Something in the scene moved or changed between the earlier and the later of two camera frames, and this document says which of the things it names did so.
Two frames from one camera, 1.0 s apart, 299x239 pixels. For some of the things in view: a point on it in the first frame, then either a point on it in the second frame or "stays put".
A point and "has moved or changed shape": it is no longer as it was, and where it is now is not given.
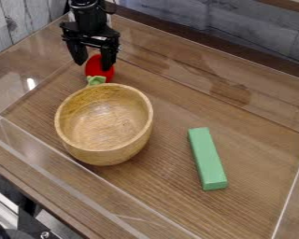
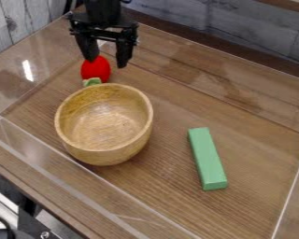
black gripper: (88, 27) to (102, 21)
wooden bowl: (102, 121) stays put
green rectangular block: (211, 173) stays put
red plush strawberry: (97, 76) has moved or changed shape
